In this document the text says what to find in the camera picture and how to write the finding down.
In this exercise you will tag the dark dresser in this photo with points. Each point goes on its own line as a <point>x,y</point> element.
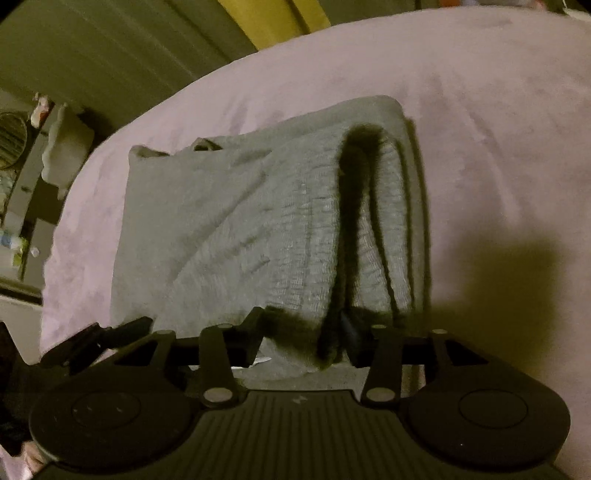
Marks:
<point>27,207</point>

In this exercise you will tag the oval mirror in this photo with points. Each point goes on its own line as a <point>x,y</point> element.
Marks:
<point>10,138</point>

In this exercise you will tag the yellow curtain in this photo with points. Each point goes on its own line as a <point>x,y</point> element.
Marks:
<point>272,21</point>

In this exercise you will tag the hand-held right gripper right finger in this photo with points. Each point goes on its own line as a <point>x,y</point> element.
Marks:
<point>351,337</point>

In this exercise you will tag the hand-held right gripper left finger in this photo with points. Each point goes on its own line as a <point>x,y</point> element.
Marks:
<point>253,334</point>

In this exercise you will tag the small red white item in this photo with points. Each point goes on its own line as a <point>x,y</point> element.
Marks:
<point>42,108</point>

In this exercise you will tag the blue white bottle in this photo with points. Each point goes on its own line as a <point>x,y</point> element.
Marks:
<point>9,241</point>

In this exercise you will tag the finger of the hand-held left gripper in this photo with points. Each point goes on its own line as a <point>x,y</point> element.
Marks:
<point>115,334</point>

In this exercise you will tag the white cloth on dresser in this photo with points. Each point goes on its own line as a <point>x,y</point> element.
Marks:
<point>64,147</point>

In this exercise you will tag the pink blanket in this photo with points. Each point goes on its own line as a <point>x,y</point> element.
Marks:
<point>485,138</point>

